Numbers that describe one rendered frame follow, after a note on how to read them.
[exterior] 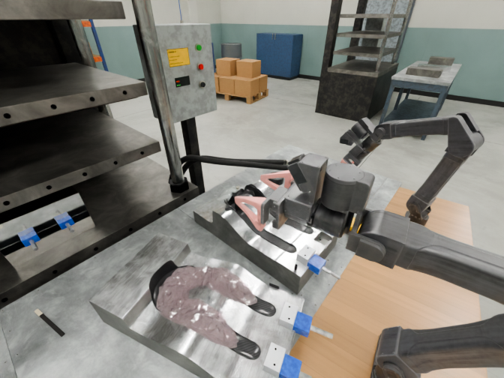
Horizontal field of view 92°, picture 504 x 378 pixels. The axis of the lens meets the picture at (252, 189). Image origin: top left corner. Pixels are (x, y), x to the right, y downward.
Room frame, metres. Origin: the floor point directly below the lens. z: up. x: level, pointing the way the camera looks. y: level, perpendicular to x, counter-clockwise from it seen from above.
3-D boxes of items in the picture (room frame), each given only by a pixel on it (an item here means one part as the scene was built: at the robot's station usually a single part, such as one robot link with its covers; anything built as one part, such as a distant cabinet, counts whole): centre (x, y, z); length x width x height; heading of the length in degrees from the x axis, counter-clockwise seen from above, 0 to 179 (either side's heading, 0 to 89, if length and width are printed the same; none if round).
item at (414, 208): (0.72, -0.64, 0.90); 0.09 x 0.06 x 0.06; 126
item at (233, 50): (7.78, 0.57, 0.44); 0.59 x 0.59 x 0.88
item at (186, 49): (1.31, 0.35, 0.74); 0.30 x 0.22 x 1.47; 139
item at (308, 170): (0.36, -0.09, 1.25); 0.07 x 0.06 x 0.11; 147
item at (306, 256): (0.46, -0.20, 0.89); 0.13 x 0.05 x 0.05; 49
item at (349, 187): (0.31, -0.17, 1.24); 0.12 x 0.09 x 0.12; 57
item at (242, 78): (5.81, 0.35, 0.37); 1.20 x 0.82 x 0.74; 60
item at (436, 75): (4.29, -2.85, 0.46); 1.90 x 0.70 x 0.92; 142
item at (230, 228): (0.69, -0.04, 0.87); 0.50 x 0.26 x 0.14; 49
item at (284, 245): (0.67, -0.04, 0.92); 0.35 x 0.16 x 0.09; 49
